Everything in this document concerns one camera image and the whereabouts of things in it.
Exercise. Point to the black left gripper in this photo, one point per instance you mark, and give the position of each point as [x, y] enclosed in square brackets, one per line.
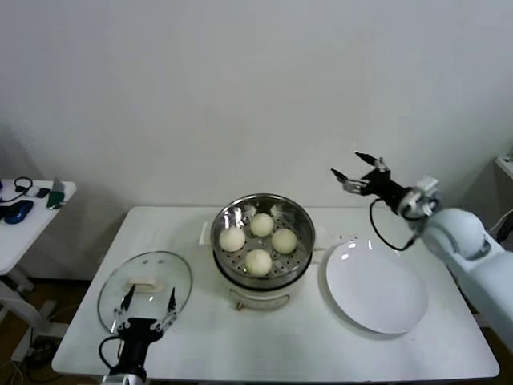
[138, 337]

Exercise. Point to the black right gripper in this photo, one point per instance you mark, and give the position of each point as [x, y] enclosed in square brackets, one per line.
[386, 186]

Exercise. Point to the round glass pot lid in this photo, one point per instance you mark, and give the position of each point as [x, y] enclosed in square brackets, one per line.
[160, 276]

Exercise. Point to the white steamed baozi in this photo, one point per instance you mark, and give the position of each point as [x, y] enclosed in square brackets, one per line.
[262, 224]
[257, 262]
[231, 240]
[284, 241]

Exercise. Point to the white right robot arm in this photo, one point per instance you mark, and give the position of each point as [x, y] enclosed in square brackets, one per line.
[457, 232]

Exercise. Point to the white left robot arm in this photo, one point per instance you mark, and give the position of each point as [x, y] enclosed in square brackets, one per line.
[124, 379]

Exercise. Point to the stainless steel steamer basket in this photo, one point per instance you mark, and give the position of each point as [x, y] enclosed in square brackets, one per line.
[304, 228]

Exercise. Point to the white electric cooking pot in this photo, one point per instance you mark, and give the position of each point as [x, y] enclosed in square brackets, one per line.
[260, 298]

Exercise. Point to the dark floor power strip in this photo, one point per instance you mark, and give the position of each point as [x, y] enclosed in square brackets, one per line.
[40, 353]

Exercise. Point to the large white round plate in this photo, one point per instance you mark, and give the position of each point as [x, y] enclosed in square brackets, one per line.
[376, 288]

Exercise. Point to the white side table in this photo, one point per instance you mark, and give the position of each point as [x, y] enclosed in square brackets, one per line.
[24, 240]
[504, 164]

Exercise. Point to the small black device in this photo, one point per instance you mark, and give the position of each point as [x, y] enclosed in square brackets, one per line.
[41, 193]

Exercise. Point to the blue computer mouse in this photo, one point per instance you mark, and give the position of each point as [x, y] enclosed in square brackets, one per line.
[17, 212]

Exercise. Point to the small white object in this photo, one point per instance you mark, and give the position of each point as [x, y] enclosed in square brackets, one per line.
[31, 191]

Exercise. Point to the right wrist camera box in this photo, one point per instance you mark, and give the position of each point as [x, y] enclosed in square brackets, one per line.
[426, 184]

